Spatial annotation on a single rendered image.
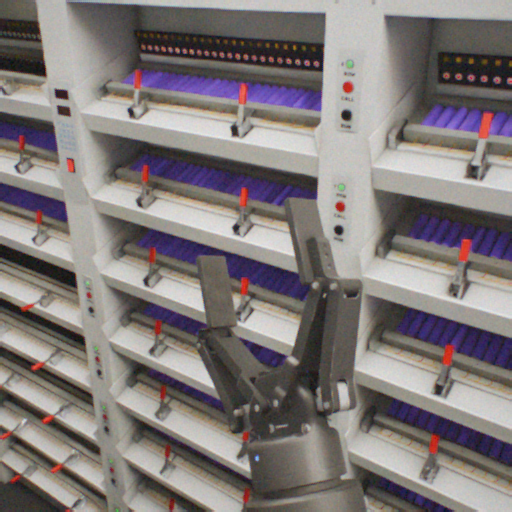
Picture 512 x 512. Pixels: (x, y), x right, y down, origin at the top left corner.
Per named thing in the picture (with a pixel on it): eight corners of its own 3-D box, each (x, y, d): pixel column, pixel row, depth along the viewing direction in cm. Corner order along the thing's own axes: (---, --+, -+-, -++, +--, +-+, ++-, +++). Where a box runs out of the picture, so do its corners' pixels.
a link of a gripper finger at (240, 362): (301, 399, 52) (295, 412, 52) (234, 324, 60) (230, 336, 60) (263, 405, 49) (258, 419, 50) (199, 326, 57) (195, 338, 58)
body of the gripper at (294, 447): (302, 479, 54) (281, 373, 57) (372, 472, 48) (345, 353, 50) (232, 497, 50) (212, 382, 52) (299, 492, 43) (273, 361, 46)
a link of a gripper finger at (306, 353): (267, 404, 49) (277, 414, 48) (305, 274, 46) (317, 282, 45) (305, 398, 51) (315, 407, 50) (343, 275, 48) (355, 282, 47)
